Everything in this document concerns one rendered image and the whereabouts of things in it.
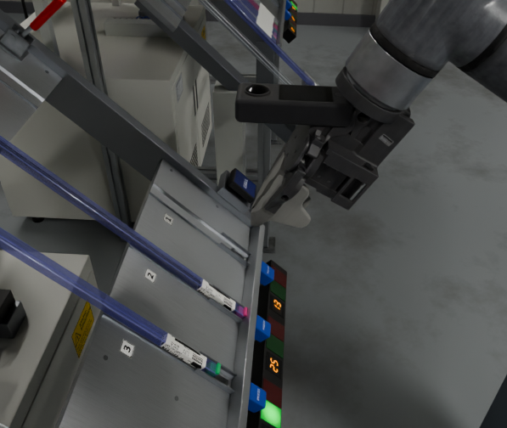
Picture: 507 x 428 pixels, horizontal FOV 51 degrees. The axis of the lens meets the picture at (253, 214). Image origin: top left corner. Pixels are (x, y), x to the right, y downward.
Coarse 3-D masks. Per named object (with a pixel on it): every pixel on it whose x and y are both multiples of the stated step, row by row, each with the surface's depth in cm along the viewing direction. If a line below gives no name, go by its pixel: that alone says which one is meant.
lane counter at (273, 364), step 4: (268, 352) 76; (268, 356) 75; (272, 356) 76; (268, 360) 75; (272, 360) 75; (276, 360) 76; (280, 360) 77; (268, 364) 74; (272, 364) 75; (276, 364) 76; (280, 364) 76; (268, 368) 74; (272, 368) 74; (276, 368) 75; (280, 368) 76; (272, 372) 74; (276, 372) 75; (280, 372) 75; (280, 376) 75
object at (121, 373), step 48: (192, 192) 82; (192, 240) 75; (240, 240) 84; (144, 288) 64; (192, 288) 69; (240, 288) 78; (96, 336) 55; (192, 336) 65; (96, 384) 52; (144, 384) 56; (192, 384) 61
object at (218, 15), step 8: (200, 0) 96; (208, 0) 97; (208, 8) 97; (216, 8) 98; (216, 16) 98; (224, 16) 99; (224, 24) 99; (232, 24) 100; (232, 32) 100; (240, 32) 100; (240, 40) 101; (248, 40) 101; (248, 48) 101; (256, 48) 102; (256, 56) 102; (264, 56) 103; (264, 64) 103; (272, 64) 104; (272, 72) 104; (280, 72) 105; (280, 80) 105; (288, 80) 106
